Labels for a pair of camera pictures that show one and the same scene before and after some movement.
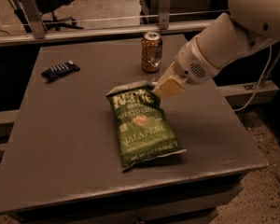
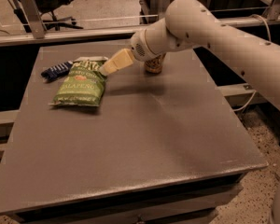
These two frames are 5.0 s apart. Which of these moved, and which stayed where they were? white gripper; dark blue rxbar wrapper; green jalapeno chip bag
Moved: white gripper; green jalapeno chip bag
Stayed: dark blue rxbar wrapper
